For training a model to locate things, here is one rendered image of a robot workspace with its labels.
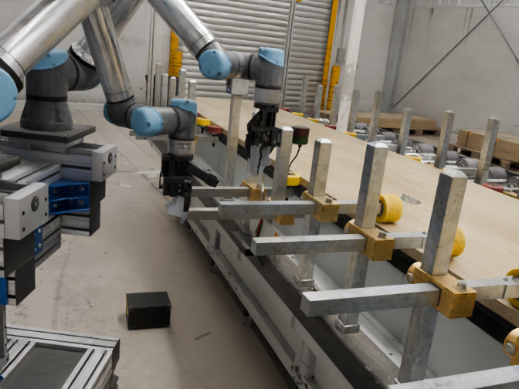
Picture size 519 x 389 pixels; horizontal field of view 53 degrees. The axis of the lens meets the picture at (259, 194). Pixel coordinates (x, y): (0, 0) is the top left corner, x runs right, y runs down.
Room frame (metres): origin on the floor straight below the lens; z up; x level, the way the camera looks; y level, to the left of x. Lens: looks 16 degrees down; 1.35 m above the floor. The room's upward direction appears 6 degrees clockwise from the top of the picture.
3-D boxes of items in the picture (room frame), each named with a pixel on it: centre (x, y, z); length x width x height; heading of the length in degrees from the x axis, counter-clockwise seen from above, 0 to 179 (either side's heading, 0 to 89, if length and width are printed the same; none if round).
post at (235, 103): (2.09, 0.13, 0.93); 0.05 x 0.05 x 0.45; 22
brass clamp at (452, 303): (0.90, -0.35, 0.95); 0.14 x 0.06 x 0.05; 22
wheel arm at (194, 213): (1.55, 0.01, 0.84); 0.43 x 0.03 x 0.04; 112
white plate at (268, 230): (1.64, -0.03, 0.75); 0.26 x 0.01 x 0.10; 22
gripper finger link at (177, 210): (1.44, 0.23, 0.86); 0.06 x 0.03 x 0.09; 112
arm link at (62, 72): (1.58, 0.66, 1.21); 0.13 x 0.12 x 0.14; 162
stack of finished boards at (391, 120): (9.97, -2.04, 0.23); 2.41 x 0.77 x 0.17; 120
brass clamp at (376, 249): (1.13, -0.26, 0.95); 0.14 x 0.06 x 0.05; 22
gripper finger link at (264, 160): (1.51, -0.01, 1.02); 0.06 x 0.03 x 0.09; 22
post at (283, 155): (1.62, -0.06, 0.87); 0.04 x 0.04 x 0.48; 22
